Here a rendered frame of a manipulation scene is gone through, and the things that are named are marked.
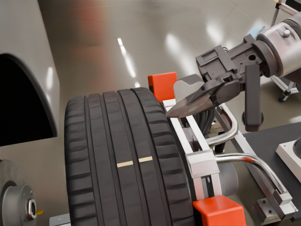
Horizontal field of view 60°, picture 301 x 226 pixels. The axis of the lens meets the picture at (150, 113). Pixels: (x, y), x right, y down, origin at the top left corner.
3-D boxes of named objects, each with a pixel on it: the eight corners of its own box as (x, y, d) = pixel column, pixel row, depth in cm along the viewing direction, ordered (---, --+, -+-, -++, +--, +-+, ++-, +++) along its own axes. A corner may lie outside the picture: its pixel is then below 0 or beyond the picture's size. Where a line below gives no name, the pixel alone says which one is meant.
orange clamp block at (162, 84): (150, 104, 82) (146, 75, 81) (174, 100, 84) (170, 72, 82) (155, 106, 75) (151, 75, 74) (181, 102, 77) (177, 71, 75)
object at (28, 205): (30, 201, 82) (23, 196, 76) (36, 200, 82) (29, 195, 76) (31, 223, 79) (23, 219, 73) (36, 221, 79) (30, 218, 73)
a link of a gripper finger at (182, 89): (157, 96, 53) (199, 74, 51) (169, 121, 50) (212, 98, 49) (152, 90, 50) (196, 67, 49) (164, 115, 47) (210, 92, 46)
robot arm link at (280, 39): (300, 75, 49) (311, 47, 41) (275, 87, 50) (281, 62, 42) (273, 41, 53) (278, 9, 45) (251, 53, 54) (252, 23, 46)
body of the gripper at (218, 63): (198, 76, 56) (251, 49, 54) (217, 110, 52) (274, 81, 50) (191, 58, 49) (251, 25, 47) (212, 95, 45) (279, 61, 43)
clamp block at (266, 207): (251, 208, 72) (255, 198, 69) (279, 201, 74) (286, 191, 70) (260, 226, 69) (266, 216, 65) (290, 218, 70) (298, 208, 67)
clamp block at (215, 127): (203, 124, 97) (205, 114, 93) (225, 120, 98) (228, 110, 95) (208, 134, 93) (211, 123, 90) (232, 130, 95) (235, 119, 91)
